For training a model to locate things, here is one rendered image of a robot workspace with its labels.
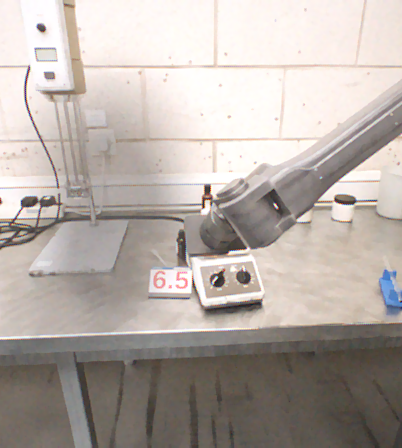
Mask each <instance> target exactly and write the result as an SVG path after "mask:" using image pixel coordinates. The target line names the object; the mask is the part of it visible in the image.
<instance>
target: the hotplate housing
mask: <svg viewBox="0 0 402 448"><path fill-rule="evenodd" d="M186 255H187V262H188V265H189V267H192V272H191V275H192V278H193V280H194V282H195V285H196V288H197V291H198V294H199V295H200V298H201V301H202V306H203V308H204V309H209V308H223V307H229V306H236V305H243V304H250V303H257V302H263V297H265V290H264V287H263V284H262V282H261V279H260V275H259V272H258V269H257V267H256V264H255V260H254V258H253V256H252V255H251V253H250V252H249V253H245V254H236V255H228V256H219V257H189V256H188V254H187V248H186ZM244 261H253V265H254V268H255V270H256V274H257V277H258V280H259V282H260V286H261V289H262V291H261V292H255V293H248V294H241V295H227V296H219V297H212V298H206V296H205V293H204V288H203V283H202V275H201V270H200V267H202V266H211V265H219V264H228V263H236V262H244Z"/></svg>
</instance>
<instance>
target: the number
mask: <svg viewBox="0 0 402 448"><path fill-rule="evenodd" d="M189 284H190V270H152V275H151V289H155V290H189Z"/></svg>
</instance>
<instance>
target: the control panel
mask: <svg viewBox="0 0 402 448"><path fill-rule="evenodd" d="M242 266H244V267H245V268H246V270H247V271H248V272H250V274H251V277H252V278H251V281H250V282H248V283H245V284H243V283H241V282H238V281H237V279H236V273H237V272H238V271H239V270H241V267H242ZM231 268H234V269H235V270H234V271H232V270H231ZM222 269H226V271H225V272H224V275H223V276H224V277H225V283H224V285H223V286H221V287H215V286H213V285H212V284H211V283H210V276H211V275H212V274H213V273H216V272H217V273H218V272H219V271H220V270H222ZM200 270H201V275H202V283H203V288H204V293H205V296H206V298H212V297H219V296H227V295H241V294H248V293H255V292H261V291H262V289H261V286H260V282H259V280H258V277H257V274H256V270H255V268H254V265H253V261H244V262H236V263H228V264H219V265H211V266H202V267H200Z"/></svg>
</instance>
